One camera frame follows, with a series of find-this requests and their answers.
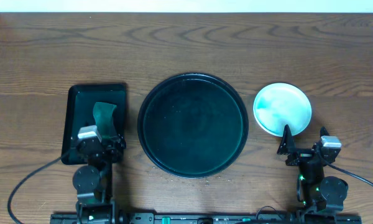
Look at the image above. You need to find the green sponge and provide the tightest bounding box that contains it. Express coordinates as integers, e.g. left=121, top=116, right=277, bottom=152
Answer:
left=93, top=102, right=117, bottom=139

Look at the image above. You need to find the light green back plate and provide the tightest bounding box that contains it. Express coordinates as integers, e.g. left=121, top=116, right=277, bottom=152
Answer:
left=252, top=83, right=312, bottom=137

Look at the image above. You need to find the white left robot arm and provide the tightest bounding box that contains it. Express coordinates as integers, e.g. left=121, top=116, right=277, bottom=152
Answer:
left=72, top=136, right=127, bottom=224

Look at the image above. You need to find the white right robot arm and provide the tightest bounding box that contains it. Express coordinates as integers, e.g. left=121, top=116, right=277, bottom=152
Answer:
left=277, top=125, right=348, bottom=222

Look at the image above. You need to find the rectangular dark green tray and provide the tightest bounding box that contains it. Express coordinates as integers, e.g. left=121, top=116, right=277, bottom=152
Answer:
left=62, top=83, right=127, bottom=165

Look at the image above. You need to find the round dark green tray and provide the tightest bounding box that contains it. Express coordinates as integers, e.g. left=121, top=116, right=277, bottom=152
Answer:
left=137, top=73, right=249, bottom=179

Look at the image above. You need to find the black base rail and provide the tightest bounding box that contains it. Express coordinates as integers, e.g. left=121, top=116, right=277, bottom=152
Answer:
left=50, top=213, right=362, bottom=224

